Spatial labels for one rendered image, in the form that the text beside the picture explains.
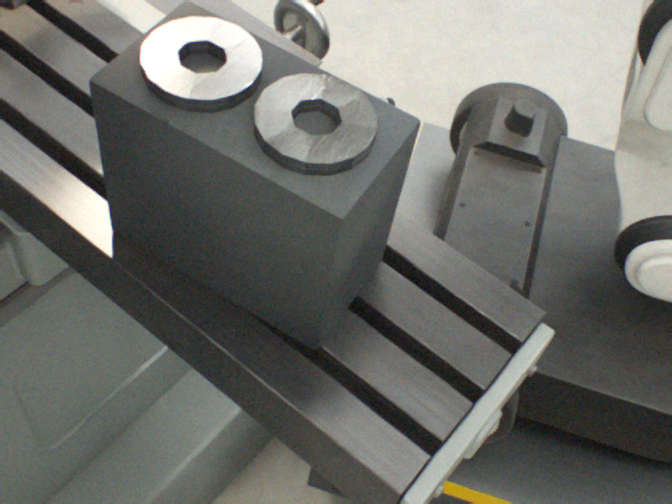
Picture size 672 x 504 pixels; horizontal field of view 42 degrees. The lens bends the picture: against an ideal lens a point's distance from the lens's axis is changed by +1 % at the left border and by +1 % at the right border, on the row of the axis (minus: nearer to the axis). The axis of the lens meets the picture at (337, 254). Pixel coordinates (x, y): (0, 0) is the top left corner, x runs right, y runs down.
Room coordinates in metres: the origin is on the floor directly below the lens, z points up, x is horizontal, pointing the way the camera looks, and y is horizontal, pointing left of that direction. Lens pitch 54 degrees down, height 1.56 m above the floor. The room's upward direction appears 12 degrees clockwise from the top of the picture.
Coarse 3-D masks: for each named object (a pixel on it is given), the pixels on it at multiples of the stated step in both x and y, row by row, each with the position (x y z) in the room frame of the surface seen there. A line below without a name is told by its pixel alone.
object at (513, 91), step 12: (492, 84) 1.12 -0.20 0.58; (504, 84) 1.12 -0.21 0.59; (516, 84) 1.12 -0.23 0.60; (468, 96) 1.12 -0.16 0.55; (480, 96) 1.10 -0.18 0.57; (492, 96) 1.09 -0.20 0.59; (504, 96) 1.09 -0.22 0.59; (516, 96) 1.09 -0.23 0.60; (528, 96) 1.09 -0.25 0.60; (540, 96) 1.10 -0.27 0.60; (468, 108) 1.09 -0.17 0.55; (540, 108) 1.08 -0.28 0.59; (552, 108) 1.09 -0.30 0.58; (456, 120) 1.09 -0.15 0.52; (564, 120) 1.10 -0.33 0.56; (456, 132) 1.09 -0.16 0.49; (564, 132) 1.08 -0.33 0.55; (456, 144) 1.09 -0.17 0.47
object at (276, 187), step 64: (128, 64) 0.47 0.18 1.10; (192, 64) 0.48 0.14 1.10; (256, 64) 0.48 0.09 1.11; (128, 128) 0.43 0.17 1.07; (192, 128) 0.42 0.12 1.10; (256, 128) 0.42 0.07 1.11; (320, 128) 0.44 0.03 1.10; (384, 128) 0.46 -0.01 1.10; (128, 192) 0.43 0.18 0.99; (192, 192) 0.41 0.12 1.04; (256, 192) 0.39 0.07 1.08; (320, 192) 0.38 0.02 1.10; (384, 192) 0.43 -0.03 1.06; (192, 256) 0.41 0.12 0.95; (256, 256) 0.39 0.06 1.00; (320, 256) 0.37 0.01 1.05; (320, 320) 0.36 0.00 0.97
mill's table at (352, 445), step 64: (64, 0) 0.73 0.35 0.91; (0, 64) 0.62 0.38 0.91; (64, 64) 0.64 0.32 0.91; (0, 128) 0.54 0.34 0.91; (64, 128) 0.55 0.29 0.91; (0, 192) 0.49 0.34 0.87; (64, 192) 0.48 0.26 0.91; (64, 256) 0.45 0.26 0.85; (128, 256) 0.42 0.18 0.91; (384, 256) 0.50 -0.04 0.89; (448, 256) 0.49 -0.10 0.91; (192, 320) 0.37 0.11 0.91; (256, 320) 0.38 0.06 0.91; (384, 320) 0.41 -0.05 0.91; (448, 320) 0.42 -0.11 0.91; (512, 320) 0.44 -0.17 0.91; (256, 384) 0.33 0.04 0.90; (320, 384) 0.34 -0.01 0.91; (384, 384) 0.35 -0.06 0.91; (448, 384) 0.36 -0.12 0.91; (512, 384) 0.38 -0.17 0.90; (320, 448) 0.29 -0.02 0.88; (384, 448) 0.29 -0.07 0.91; (448, 448) 0.31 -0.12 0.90
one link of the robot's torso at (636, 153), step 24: (648, 72) 0.74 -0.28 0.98; (624, 96) 0.87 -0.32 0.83; (648, 96) 0.73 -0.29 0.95; (624, 120) 0.75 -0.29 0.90; (648, 120) 0.72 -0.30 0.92; (624, 144) 0.76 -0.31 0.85; (648, 144) 0.75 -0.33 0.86; (624, 168) 0.77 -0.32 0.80; (648, 168) 0.77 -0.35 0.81; (624, 192) 0.77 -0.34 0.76; (648, 192) 0.77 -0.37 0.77; (624, 216) 0.77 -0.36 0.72; (648, 216) 0.76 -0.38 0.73; (624, 240) 0.75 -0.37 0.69; (648, 240) 0.74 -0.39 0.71; (624, 264) 0.74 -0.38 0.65
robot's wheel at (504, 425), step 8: (512, 400) 0.56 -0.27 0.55; (504, 408) 0.54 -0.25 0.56; (512, 408) 0.55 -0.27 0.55; (504, 416) 0.54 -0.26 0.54; (512, 416) 0.54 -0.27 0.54; (496, 424) 0.54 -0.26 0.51; (504, 424) 0.54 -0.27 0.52; (512, 424) 0.54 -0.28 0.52; (496, 432) 0.54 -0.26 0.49; (504, 432) 0.54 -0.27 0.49; (488, 440) 0.54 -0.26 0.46; (496, 440) 0.54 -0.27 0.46
